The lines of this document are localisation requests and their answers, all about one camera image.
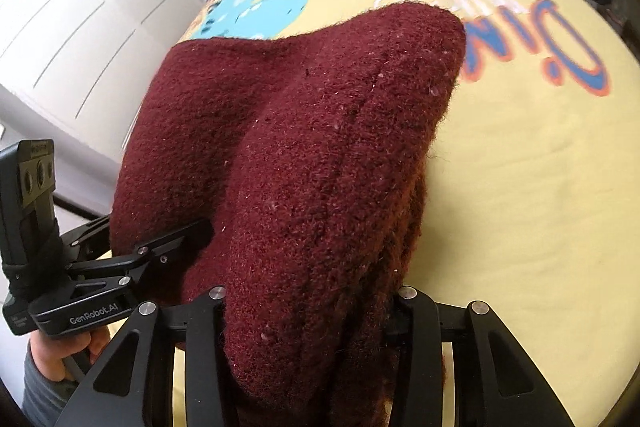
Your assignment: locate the person's left hand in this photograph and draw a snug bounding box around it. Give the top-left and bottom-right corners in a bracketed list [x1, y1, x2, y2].
[29, 326, 111, 383]

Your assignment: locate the dark red knit sweater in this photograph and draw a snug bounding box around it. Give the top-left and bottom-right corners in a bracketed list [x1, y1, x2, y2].
[111, 2, 465, 426]

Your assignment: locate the white wardrobe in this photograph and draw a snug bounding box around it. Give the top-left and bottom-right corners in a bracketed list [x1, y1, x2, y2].
[1, 0, 203, 215]

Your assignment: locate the yellow dinosaur print bedspread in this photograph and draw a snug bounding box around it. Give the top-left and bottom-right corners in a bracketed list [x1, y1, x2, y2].
[173, 0, 639, 426]

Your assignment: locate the black camera module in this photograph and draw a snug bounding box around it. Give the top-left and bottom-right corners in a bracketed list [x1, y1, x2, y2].
[1, 139, 64, 300]

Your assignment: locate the grey sleeve forearm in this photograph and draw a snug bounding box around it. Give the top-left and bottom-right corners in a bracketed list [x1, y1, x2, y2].
[22, 347, 78, 427]

